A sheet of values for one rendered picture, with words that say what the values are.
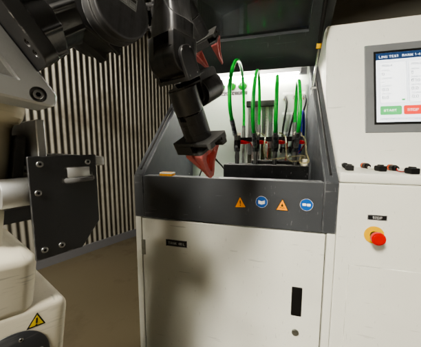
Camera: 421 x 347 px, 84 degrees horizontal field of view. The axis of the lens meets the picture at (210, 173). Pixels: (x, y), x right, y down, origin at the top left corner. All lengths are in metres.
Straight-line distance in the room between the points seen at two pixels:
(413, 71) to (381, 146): 0.30
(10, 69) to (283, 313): 0.92
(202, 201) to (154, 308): 0.49
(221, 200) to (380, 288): 0.54
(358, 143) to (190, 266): 0.78
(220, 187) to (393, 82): 0.76
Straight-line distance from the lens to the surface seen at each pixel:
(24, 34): 0.30
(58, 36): 0.34
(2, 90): 0.32
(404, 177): 0.85
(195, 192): 0.83
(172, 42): 0.45
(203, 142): 0.47
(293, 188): 0.78
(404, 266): 0.92
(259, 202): 0.79
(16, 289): 0.50
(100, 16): 0.36
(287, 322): 0.97
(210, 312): 1.01
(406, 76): 1.19
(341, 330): 0.99
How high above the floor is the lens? 1.06
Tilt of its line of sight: 7 degrees down
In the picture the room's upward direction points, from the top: straight up
